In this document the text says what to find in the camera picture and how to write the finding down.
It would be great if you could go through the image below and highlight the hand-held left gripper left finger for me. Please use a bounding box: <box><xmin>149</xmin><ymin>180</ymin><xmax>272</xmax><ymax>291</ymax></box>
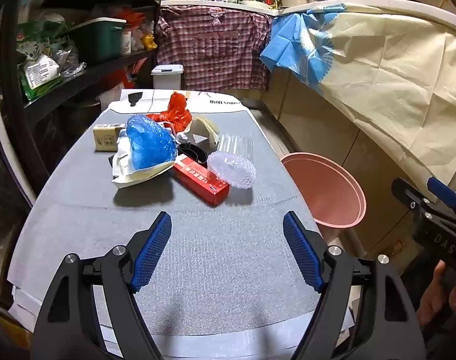
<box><xmin>30</xmin><ymin>211</ymin><xmax>172</xmax><ymax>360</ymax></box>

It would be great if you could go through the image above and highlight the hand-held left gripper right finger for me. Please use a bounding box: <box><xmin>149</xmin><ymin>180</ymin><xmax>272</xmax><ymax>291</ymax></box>
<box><xmin>283</xmin><ymin>211</ymin><xmax>426</xmax><ymax>360</ymax></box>

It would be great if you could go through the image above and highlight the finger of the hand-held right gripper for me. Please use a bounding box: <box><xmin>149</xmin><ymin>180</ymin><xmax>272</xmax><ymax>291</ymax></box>
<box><xmin>427</xmin><ymin>177</ymin><xmax>456</xmax><ymax>211</ymax></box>
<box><xmin>392</xmin><ymin>177</ymin><xmax>434</xmax><ymax>214</ymax></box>

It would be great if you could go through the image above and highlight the pink plastic bin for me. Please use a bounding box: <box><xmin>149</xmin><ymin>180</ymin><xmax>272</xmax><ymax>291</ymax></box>
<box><xmin>280</xmin><ymin>152</ymin><xmax>367</xmax><ymax>229</ymax></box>

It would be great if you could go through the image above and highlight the white paper bag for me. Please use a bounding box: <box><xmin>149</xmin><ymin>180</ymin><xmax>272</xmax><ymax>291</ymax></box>
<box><xmin>111</xmin><ymin>135</ymin><xmax>176</xmax><ymax>189</ymax></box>

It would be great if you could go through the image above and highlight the red cardboard box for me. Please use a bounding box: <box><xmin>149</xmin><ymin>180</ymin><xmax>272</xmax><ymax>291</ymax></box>
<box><xmin>172</xmin><ymin>156</ymin><xmax>229</xmax><ymax>207</ymax></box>

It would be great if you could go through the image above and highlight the blue plastic bag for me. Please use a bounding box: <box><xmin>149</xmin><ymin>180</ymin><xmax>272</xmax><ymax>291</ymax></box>
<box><xmin>126</xmin><ymin>115</ymin><xmax>177</xmax><ymax>170</ymax></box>

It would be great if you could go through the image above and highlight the beige drink carton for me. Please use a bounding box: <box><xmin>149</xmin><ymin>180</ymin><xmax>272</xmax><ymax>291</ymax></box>
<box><xmin>92</xmin><ymin>123</ymin><xmax>126</xmax><ymax>152</ymax></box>

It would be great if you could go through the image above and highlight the red plastic bag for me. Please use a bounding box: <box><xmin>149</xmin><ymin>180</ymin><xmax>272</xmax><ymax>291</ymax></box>
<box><xmin>146</xmin><ymin>92</ymin><xmax>193</xmax><ymax>132</ymax></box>

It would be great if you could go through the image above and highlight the person's right hand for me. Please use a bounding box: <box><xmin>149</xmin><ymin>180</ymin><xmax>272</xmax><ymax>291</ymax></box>
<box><xmin>418</xmin><ymin>260</ymin><xmax>456</xmax><ymax>325</ymax></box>

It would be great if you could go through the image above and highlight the cream and blue printed cloth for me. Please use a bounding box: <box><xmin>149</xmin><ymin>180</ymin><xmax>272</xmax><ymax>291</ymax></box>
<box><xmin>260</xmin><ymin>2</ymin><xmax>456</xmax><ymax>211</ymax></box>

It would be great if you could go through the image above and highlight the red paper bag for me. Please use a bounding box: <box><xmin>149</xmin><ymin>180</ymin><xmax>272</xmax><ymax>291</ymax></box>
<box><xmin>104</xmin><ymin>71</ymin><xmax>137</xmax><ymax>91</ymax></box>

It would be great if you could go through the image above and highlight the white lidded bin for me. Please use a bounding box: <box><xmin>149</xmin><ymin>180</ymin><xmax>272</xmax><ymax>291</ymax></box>
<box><xmin>151</xmin><ymin>64</ymin><xmax>184</xmax><ymax>91</ymax></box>

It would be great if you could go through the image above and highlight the black shelf rack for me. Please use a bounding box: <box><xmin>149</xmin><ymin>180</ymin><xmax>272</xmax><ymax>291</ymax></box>
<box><xmin>0</xmin><ymin>0</ymin><xmax>161</xmax><ymax>211</ymax></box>

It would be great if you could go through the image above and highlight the green and white packet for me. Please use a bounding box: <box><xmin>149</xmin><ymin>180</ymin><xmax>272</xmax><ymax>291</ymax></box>
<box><xmin>20</xmin><ymin>54</ymin><xmax>62</xmax><ymax>100</ymax></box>

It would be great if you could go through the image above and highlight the red plaid shirt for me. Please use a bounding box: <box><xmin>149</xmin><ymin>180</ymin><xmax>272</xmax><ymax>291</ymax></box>
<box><xmin>155</xmin><ymin>4</ymin><xmax>277</xmax><ymax>91</ymax></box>

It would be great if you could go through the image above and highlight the green storage box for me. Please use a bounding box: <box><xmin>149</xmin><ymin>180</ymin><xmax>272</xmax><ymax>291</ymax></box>
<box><xmin>65</xmin><ymin>17</ymin><xmax>127</xmax><ymax>64</ymax></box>

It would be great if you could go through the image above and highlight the orange plastic bag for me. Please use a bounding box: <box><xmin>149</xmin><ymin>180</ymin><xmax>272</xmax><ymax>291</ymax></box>
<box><xmin>116</xmin><ymin>9</ymin><xmax>146</xmax><ymax>27</ymax></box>

